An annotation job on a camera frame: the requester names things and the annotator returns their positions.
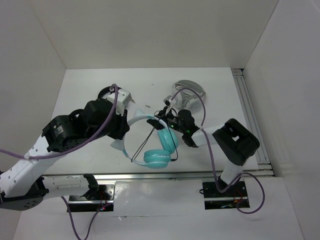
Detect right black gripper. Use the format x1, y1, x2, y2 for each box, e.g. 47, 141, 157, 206
147, 105, 187, 134

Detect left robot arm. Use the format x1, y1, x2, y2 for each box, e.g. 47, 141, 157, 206
0, 98, 130, 211

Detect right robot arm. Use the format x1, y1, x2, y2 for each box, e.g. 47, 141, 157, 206
154, 108, 260, 196

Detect black headphones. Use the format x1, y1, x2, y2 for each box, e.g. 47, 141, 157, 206
96, 86, 123, 103

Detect white grey gaming headset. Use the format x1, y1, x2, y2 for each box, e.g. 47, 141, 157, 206
171, 79, 206, 112

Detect white cover plate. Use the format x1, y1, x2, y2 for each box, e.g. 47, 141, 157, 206
113, 180, 205, 217

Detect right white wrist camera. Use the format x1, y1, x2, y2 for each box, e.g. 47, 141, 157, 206
163, 95, 175, 114

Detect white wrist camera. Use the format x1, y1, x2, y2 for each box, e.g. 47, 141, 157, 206
163, 95, 175, 114
103, 88, 132, 116

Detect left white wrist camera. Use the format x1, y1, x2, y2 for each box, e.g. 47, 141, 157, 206
103, 88, 132, 116

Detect aluminium front rail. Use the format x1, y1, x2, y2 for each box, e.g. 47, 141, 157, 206
45, 169, 275, 182

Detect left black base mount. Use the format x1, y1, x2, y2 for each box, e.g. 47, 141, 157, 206
68, 181, 116, 213

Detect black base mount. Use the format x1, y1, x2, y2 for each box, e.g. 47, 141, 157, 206
68, 181, 116, 213
199, 181, 250, 210

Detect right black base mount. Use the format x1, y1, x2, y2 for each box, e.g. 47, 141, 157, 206
199, 181, 250, 210

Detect aluminium side rail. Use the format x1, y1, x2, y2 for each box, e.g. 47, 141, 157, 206
231, 68, 275, 177

